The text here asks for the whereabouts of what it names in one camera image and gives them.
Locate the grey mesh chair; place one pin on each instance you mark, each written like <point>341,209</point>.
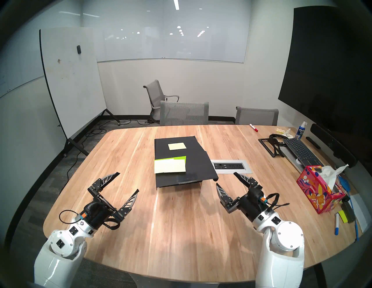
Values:
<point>184,114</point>

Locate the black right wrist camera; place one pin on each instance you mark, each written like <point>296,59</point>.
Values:
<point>255,196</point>

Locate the grey fabric chair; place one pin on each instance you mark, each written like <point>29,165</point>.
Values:
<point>255,116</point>

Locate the black keyboard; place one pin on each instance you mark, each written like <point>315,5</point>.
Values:
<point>295,164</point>
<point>300,151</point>

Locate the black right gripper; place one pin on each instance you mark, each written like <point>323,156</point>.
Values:
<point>252,210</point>

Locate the yellow sticky note pad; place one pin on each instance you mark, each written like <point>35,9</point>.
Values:
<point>343,217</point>

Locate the grey office chair with armrests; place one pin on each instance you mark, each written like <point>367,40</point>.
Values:
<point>154,91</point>

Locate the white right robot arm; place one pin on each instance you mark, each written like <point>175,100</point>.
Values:
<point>279,252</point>

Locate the red floral tissue box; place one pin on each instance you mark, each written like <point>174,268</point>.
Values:
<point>315,188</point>

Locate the black video bar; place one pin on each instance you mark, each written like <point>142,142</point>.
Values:
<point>331,144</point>

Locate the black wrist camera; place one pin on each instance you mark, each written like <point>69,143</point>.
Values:
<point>255,196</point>
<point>91,209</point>

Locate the neon green sticky note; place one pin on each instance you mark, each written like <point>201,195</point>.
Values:
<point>180,158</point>

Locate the clean glass wall whiteboard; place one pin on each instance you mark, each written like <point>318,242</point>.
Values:
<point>174,43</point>

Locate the black remote control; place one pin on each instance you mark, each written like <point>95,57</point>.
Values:
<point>312,142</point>

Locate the bright yellow sticky note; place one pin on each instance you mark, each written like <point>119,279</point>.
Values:
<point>170,166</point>

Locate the large black wall screen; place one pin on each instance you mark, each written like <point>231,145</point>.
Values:
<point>322,72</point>

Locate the rolling whiteboard on black stand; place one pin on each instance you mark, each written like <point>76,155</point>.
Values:
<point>72,84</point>

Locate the black cardboard box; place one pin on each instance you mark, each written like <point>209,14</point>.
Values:
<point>197,165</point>

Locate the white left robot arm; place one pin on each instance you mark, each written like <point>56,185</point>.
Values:
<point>58,255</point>

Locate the blue whiteboard marker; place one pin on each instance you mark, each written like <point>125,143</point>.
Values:
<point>336,223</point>

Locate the silver table power outlet panel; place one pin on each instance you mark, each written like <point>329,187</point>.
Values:
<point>232,166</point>

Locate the crumpled white tissue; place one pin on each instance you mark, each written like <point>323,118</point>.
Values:
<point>288,133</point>

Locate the pale yellow sticky note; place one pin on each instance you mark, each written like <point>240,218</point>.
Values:
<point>177,146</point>

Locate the whiteboard cleaner spray bottle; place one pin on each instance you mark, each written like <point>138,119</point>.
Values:
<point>299,133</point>

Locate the red whiteboard marker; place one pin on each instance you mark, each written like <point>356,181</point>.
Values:
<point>253,127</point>

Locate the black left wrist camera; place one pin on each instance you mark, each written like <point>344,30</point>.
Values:
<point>91,209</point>

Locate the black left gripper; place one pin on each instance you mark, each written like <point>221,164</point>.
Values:
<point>106,216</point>

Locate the large black whiteboard eraser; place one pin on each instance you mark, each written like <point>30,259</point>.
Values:
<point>348,212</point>

